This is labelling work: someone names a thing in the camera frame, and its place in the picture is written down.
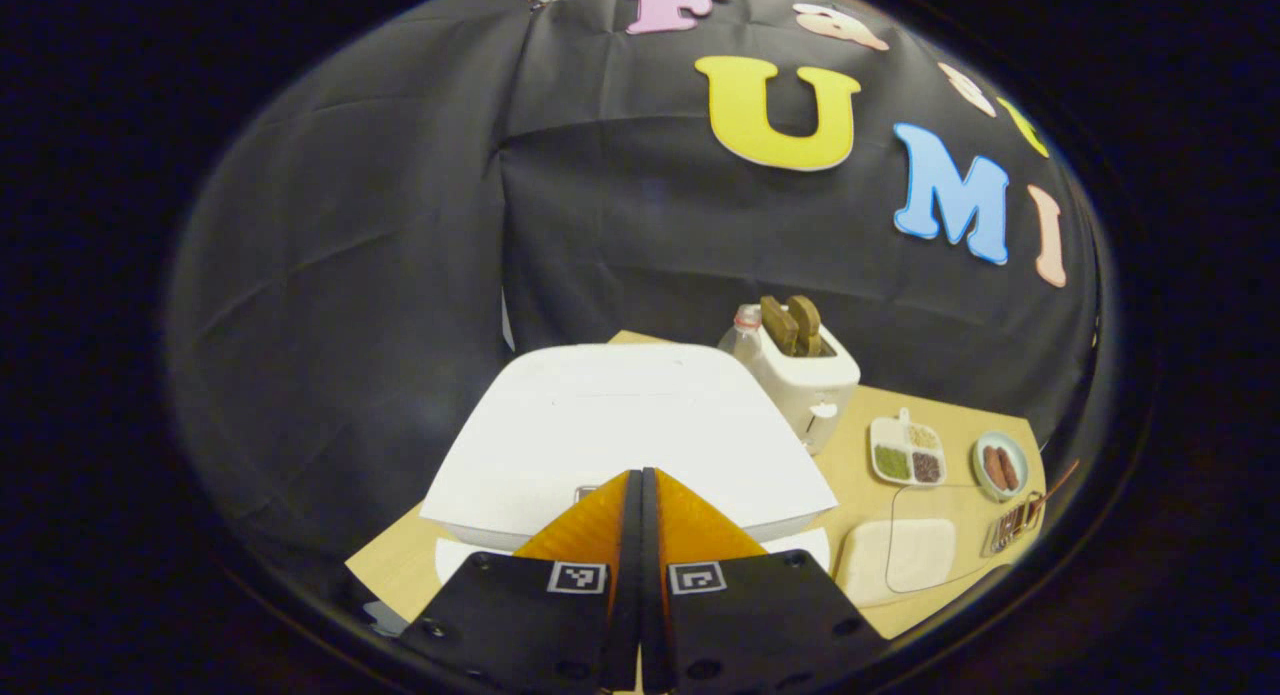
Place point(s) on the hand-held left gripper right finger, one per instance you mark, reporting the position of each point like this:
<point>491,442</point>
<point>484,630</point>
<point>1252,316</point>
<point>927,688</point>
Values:
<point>750,625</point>

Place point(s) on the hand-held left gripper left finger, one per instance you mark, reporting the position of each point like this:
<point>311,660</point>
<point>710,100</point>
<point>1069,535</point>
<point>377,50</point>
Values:
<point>540,625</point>

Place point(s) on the white rice cooker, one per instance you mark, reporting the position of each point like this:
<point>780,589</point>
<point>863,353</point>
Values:
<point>620,425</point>

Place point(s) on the white divided grain dish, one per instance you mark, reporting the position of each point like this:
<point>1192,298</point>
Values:
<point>905,453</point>

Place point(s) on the white toaster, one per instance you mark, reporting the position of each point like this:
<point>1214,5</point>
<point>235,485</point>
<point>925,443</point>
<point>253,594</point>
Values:
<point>810,395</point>

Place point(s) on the clear plastic bottle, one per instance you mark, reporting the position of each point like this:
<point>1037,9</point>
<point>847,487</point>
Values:
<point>742,340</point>

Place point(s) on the red meat piece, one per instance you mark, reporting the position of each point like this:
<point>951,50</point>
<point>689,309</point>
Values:
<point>993,468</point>
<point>1009,470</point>

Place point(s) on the pale green plate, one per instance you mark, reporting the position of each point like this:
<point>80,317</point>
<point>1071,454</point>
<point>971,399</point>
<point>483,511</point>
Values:
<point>1000,467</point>

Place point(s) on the brown bread slice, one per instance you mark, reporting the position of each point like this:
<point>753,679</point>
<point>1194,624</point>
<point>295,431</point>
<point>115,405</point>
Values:
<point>806,323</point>
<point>778,327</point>

